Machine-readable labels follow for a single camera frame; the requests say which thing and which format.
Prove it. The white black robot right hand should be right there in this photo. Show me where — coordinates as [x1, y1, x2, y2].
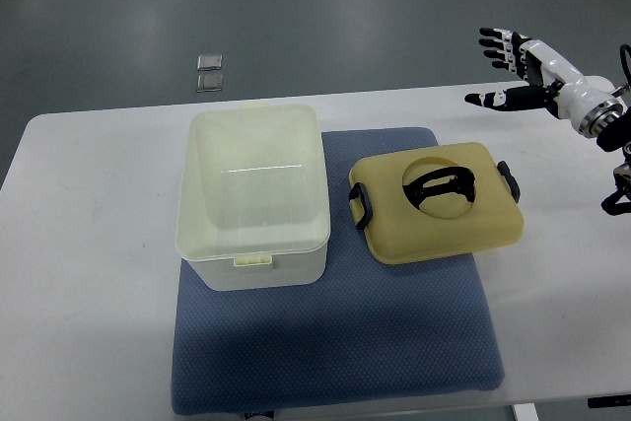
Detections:
[464, 28, 630, 138]

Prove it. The yellow box lid black handle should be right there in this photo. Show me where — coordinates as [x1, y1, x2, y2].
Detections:
[348, 142, 524, 265]

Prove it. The white storage box base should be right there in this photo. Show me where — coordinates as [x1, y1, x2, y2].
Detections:
[176, 105, 331, 291]

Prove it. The blue padded mat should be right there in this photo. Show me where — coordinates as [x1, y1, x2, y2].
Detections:
[172, 127, 505, 416]

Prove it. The white table leg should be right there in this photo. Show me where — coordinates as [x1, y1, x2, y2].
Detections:
[512, 403, 539, 421]

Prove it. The upper metal floor plate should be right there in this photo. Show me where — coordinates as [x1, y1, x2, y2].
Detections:
[196, 53, 223, 71]

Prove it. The metal floor plate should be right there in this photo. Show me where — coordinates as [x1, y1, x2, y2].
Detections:
[196, 53, 223, 71]
[196, 73, 224, 93]

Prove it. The lower metal floor plate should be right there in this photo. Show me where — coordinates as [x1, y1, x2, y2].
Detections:
[196, 73, 224, 93]

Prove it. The black bracket at table edge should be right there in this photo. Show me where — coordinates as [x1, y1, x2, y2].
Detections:
[588, 393, 631, 409]

